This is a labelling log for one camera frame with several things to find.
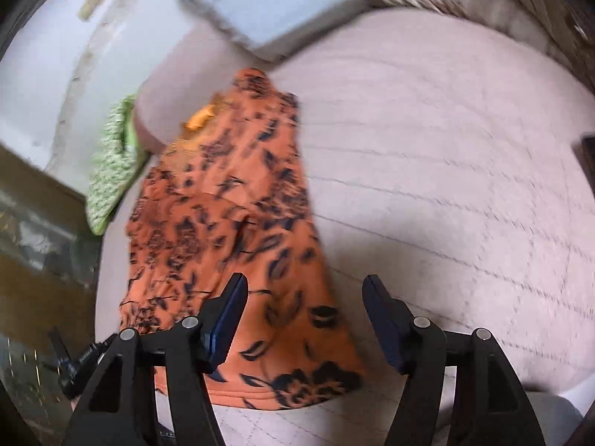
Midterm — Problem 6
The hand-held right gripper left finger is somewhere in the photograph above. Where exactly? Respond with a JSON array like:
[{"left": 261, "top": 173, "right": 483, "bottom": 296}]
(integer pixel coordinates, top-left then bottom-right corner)
[{"left": 68, "top": 272, "right": 249, "bottom": 446}]

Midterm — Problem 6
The light blue pillow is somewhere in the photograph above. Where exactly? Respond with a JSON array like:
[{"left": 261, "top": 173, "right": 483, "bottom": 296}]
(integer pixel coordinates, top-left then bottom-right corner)
[{"left": 169, "top": 0, "right": 405, "bottom": 62}]

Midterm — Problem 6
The pink quilted bed mattress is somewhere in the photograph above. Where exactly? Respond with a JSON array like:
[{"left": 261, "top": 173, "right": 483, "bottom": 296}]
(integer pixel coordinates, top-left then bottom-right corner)
[{"left": 95, "top": 8, "right": 595, "bottom": 446}]

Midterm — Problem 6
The black tripod stand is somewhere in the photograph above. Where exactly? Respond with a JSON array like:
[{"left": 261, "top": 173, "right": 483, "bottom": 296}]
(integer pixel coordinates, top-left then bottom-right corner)
[{"left": 45, "top": 326, "right": 117, "bottom": 400}]

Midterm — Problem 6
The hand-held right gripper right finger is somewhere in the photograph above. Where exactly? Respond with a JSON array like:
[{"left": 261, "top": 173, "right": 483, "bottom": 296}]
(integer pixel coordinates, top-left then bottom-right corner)
[{"left": 362, "top": 275, "right": 546, "bottom": 446}]

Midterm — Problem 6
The beige fluffy blanket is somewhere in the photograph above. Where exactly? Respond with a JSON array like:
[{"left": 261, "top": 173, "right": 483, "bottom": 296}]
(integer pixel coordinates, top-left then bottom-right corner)
[{"left": 377, "top": 0, "right": 570, "bottom": 63}]

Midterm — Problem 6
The orange black floral garment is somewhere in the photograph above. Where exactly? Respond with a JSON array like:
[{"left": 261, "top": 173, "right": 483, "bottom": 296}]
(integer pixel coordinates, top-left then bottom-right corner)
[{"left": 119, "top": 68, "right": 364, "bottom": 411}]

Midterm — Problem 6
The green patterned cloth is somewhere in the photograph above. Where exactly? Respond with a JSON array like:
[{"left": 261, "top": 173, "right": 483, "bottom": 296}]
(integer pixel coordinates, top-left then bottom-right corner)
[{"left": 84, "top": 94, "right": 150, "bottom": 236}]

